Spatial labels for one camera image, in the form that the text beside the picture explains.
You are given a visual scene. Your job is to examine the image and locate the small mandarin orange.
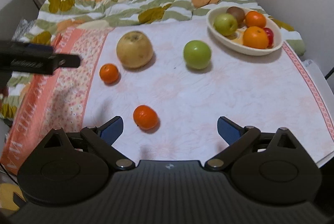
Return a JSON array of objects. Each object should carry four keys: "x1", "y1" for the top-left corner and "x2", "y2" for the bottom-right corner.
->
[{"x1": 99, "y1": 63, "x2": 119, "y2": 84}]

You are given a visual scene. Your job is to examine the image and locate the large orange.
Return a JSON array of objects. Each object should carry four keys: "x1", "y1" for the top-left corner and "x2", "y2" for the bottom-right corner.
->
[{"x1": 243, "y1": 26, "x2": 268, "y2": 49}]

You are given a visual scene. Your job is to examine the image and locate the small red cherry tomato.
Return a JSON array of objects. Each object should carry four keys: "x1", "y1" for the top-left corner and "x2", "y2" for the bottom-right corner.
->
[{"x1": 263, "y1": 27, "x2": 274, "y2": 49}]

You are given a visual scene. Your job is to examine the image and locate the small green apple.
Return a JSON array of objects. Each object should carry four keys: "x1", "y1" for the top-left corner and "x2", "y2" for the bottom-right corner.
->
[{"x1": 213, "y1": 13, "x2": 238, "y2": 36}]

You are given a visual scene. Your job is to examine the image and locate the grey patterned pillow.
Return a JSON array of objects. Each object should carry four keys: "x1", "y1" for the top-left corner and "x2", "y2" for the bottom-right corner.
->
[{"x1": 12, "y1": 18, "x2": 35, "y2": 41}]

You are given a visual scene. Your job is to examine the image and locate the grey sofa backrest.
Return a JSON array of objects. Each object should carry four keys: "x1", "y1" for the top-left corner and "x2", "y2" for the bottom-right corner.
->
[{"x1": 0, "y1": 0, "x2": 38, "y2": 40}]

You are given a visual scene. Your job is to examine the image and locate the yellow brown pear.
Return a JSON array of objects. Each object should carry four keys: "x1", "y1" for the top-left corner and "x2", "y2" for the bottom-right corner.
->
[{"x1": 116, "y1": 31, "x2": 153, "y2": 68}]

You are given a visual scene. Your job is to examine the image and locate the white pink floral towel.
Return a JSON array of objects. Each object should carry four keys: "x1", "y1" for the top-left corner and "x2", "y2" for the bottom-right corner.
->
[{"x1": 1, "y1": 19, "x2": 333, "y2": 173}]

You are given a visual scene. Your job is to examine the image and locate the large green apple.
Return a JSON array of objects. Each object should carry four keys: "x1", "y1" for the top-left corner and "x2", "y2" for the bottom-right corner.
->
[{"x1": 183, "y1": 40, "x2": 212, "y2": 70}]

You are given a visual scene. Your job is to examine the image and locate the orange in bowl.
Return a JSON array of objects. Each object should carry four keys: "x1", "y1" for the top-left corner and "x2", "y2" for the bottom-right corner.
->
[{"x1": 245, "y1": 11, "x2": 267, "y2": 28}]

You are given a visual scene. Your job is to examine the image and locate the brown kiwi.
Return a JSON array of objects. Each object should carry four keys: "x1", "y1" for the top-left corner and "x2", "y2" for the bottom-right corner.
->
[{"x1": 226, "y1": 6, "x2": 245, "y2": 24}]

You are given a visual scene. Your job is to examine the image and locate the cream oval fruit bowl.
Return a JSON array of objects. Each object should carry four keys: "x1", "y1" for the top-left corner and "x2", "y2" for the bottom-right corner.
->
[{"x1": 207, "y1": 6, "x2": 284, "y2": 56}]

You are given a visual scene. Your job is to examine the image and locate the black cable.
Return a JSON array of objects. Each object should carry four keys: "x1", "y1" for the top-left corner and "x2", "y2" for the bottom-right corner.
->
[{"x1": 324, "y1": 66, "x2": 334, "y2": 81}]

